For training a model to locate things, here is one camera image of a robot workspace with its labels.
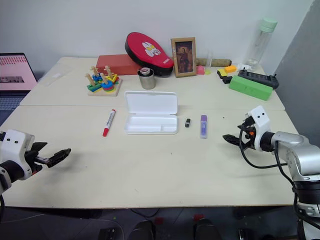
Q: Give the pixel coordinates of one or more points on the steel cup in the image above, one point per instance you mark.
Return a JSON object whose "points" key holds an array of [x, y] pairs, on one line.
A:
{"points": [[147, 81]]}

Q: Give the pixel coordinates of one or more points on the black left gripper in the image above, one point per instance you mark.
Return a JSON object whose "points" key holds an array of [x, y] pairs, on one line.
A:
{"points": [[30, 158]]}

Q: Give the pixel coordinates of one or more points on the red black oval pad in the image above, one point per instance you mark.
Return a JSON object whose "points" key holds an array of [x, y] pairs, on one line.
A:
{"points": [[147, 50]]}

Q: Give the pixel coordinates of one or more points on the grey partition panel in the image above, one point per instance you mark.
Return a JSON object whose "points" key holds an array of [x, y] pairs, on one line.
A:
{"points": [[300, 62]]}

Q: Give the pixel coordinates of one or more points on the pink small cup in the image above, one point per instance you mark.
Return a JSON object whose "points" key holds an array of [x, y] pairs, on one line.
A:
{"points": [[200, 70]]}

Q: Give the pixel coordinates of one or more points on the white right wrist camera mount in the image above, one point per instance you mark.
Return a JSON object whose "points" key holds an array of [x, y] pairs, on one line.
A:
{"points": [[260, 120]]}

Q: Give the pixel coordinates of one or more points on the orange block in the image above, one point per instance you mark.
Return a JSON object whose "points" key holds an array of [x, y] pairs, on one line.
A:
{"points": [[230, 69]]}

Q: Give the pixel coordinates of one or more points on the small yellow-green piece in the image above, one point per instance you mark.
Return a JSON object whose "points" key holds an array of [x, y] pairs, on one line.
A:
{"points": [[208, 72]]}

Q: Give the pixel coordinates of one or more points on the yellow and black sponge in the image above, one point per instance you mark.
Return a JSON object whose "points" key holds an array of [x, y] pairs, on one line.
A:
{"points": [[221, 72]]}

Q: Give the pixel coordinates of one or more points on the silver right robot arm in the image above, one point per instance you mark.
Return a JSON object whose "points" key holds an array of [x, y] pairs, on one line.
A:
{"points": [[300, 155]]}

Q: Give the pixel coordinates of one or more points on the brown rolled bundle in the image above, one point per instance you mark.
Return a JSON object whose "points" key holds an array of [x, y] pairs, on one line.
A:
{"points": [[221, 61]]}

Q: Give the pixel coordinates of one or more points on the clear bottle with green lid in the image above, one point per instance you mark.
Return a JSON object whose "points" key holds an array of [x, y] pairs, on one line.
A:
{"points": [[261, 42]]}

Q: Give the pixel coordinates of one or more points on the small black block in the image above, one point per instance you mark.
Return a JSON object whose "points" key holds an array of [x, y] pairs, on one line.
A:
{"points": [[227, 80]]}

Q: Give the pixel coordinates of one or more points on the red whiteboard marker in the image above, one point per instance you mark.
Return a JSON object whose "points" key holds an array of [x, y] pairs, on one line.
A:
{"points": [[109, 123]]}

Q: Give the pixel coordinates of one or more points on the black power strip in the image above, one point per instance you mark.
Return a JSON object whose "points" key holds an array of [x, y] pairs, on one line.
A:
{"points": [[262, 78]]}

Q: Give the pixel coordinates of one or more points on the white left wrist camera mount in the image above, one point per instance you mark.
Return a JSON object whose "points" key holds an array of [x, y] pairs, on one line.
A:
{"points": [[13, 142]]}

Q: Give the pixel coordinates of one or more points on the clear plastic measuring tube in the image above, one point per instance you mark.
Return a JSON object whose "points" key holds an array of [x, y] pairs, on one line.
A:
{"points": [[209, 60]]}

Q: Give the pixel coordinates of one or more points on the long green block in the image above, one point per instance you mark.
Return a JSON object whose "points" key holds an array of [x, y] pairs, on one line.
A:
{"points": [[250, 88]]}

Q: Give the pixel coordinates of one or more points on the purple highlighter pen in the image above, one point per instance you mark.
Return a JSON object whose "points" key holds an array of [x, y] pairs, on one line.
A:
{"points": [[204, 127]]}

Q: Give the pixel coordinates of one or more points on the white plastic case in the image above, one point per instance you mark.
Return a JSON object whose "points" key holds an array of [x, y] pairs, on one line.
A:
{"points": [[150, 112]]}

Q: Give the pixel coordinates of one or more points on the small red floor object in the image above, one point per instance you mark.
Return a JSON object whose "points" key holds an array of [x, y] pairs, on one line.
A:
{"points": [[198, 217]]}

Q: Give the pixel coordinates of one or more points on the wooden framed portrait picture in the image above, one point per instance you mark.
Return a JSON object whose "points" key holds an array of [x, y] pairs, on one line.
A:
{"points": [[184, 57]]}

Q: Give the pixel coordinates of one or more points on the white crumpled paper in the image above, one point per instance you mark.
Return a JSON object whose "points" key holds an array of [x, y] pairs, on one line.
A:
{"points": [[243, 66]]}

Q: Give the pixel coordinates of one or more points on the laptop with pink screen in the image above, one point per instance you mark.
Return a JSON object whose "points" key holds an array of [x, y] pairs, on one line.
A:
{"points": [[13, 72]]}

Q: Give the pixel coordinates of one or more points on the small black eraser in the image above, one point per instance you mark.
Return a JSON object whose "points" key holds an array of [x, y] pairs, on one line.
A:
{"points": [[188, 123]]}

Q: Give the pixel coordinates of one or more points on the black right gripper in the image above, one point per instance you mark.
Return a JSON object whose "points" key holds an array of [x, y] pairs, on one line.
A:
{"points": [[248, 140]]}

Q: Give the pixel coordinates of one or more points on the wooden colourful shape stacking toy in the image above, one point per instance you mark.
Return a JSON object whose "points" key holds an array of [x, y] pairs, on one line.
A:
{"points": [[103, 83]]}

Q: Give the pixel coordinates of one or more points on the red rectangular box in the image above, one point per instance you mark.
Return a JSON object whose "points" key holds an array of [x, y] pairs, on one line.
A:
{"points": [[112, 63]]}

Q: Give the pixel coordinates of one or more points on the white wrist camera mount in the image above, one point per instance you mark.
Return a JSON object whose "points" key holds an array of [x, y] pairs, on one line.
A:
{"points": [[13, 142], [260, 120]]}

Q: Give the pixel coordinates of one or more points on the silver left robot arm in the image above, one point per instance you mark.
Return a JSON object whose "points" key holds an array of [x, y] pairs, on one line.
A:
{"points": [[5, 172]]}

